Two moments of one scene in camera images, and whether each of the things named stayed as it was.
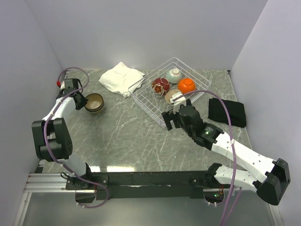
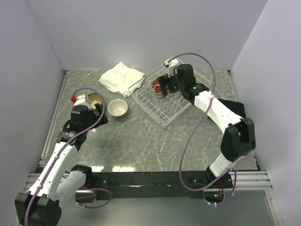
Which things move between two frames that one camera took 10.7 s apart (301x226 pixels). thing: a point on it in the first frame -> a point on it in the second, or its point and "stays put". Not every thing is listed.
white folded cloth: [121, 79] stays put
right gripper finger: [175, 117] -> [163, 80]
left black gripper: [83, 103] -> [95, 117]
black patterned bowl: [95, 103] stays put
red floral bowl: [159, 84] stays put
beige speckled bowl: [169, 95] -> [117, 108]
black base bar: [140, 185] stays put
